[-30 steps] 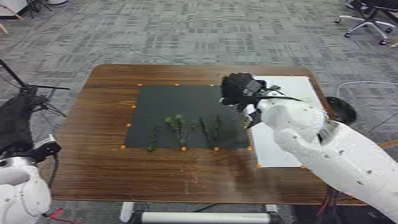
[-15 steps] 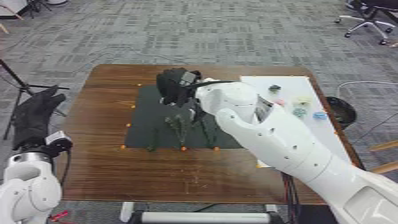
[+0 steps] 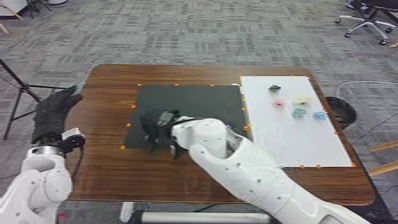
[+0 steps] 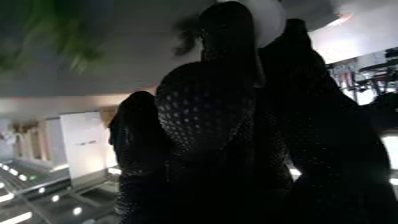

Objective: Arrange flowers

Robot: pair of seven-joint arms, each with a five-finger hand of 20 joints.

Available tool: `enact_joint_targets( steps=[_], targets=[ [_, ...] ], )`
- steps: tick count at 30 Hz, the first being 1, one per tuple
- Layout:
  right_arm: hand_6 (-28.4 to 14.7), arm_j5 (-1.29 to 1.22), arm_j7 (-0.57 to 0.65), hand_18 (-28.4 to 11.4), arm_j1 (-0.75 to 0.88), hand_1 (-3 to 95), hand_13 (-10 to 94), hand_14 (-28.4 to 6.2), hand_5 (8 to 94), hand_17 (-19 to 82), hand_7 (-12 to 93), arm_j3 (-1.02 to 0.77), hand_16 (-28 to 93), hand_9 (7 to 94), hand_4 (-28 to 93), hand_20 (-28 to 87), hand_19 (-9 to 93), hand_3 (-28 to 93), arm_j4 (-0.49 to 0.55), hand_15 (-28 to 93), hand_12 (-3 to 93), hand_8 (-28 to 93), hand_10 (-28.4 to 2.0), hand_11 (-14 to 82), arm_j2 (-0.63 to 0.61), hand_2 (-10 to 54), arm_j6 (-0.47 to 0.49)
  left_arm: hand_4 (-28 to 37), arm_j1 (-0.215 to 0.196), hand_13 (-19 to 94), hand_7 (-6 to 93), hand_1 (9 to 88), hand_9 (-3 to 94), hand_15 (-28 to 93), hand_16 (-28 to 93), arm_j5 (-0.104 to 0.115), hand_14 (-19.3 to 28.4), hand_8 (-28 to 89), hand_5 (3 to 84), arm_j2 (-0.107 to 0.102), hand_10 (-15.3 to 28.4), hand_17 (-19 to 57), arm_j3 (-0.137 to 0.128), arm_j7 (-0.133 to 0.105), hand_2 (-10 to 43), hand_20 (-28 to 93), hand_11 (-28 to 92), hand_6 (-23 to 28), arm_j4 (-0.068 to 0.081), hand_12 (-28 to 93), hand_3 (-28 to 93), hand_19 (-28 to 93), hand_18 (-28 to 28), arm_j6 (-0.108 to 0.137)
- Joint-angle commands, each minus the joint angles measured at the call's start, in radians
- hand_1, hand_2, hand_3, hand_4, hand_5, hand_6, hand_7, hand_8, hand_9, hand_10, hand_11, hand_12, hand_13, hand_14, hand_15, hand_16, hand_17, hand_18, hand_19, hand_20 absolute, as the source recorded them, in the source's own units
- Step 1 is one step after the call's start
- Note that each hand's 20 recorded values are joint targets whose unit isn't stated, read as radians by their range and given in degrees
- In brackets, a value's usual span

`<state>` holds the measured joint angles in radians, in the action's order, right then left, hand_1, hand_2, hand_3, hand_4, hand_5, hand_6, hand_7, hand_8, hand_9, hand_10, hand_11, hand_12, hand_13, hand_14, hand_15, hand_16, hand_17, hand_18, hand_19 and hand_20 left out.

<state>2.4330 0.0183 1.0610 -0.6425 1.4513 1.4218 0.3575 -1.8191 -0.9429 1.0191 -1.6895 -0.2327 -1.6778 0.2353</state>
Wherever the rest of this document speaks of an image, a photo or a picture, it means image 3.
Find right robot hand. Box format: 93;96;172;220
137;108;192;162

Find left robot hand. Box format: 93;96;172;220
30;84;85;146

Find blue flower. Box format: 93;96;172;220
311;110;329;122

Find black tripod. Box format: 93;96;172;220
0;59;68;141

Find dark mat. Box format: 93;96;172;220
123;84;251;150

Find white sheet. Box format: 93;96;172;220
238;75;356;168

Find teal green flower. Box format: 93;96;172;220
290;107;309;120

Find white flower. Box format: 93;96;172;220
293;95;315;106

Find pale grey bar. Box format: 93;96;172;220
130;211;276;224

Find black bin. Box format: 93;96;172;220
324;96;359;130

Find wooden chair legs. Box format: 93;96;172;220
366;139;398;177

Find black office chair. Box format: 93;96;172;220
332;0;398;46

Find black cable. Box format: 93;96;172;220
69;146;87;181

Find white cable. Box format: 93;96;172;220
334;79;398;101

